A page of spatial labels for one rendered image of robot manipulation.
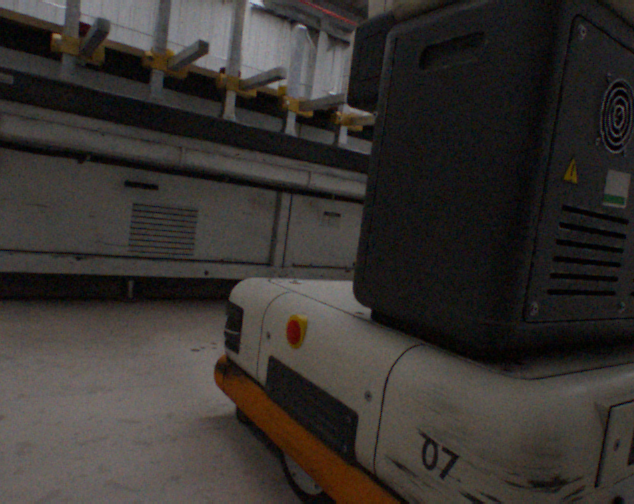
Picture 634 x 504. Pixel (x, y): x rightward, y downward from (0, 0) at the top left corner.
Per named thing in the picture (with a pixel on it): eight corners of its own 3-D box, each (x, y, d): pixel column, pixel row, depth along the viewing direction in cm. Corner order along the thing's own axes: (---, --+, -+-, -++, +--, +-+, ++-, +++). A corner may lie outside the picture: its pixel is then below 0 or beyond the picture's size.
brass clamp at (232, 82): (256, 96, 167) (258, 82, 166) (220, 86, 159) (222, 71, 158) (248, 98, 172) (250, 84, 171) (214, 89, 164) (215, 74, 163)
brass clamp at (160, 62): (187, 77, 152) (189, 61, 152) (145, 65, 145) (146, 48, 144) (181, 80, 157) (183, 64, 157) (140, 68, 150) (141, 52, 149)
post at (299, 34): (290, 155, 179) (306, 26, 175) (283, 153, 177) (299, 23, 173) (286, 155, 182) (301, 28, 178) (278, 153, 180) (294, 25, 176)
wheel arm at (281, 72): (287, 81, 142) (289, 67, 142) (277, 78, 141) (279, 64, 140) (229, 99, 178) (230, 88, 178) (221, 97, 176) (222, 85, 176)
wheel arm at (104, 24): (110, 36, 114) (112, 18, 114) (95, 32, 112) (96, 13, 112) (83, 69, 150) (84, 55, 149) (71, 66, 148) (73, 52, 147)
